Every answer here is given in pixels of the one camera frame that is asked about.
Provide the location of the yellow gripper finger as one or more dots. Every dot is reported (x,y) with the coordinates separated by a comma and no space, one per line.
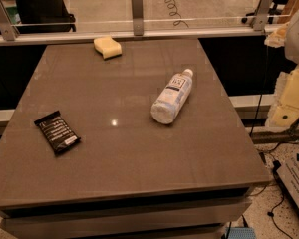
(285,109)
(277,38)

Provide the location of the yellow sponge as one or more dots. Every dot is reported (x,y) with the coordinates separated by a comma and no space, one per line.
(108,47)

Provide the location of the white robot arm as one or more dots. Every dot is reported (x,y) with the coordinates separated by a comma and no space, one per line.
(291,47)

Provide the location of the black rxbar chocolate wrapper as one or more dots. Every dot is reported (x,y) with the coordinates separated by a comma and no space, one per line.
(57,132)

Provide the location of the clear plastic water bottle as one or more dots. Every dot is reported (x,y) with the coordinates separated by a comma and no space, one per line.
(170,101)

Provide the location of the black cabinet behind glass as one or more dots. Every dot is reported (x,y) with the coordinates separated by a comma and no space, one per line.
(44,16)

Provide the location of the glass barrier panel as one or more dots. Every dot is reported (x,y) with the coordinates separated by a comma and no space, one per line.
(116,15)

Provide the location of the right metal glass bracket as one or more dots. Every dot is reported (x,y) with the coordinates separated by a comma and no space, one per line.
(260,17)

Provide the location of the metal glass bracket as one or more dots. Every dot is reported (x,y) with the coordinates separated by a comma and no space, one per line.
(138,17)
(260,17)
(8,31)

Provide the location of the middle metal glass bracket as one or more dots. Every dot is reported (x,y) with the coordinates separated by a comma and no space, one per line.
(138,17)

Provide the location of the left metal glass bracket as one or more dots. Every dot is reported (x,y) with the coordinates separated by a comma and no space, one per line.
(8,31)

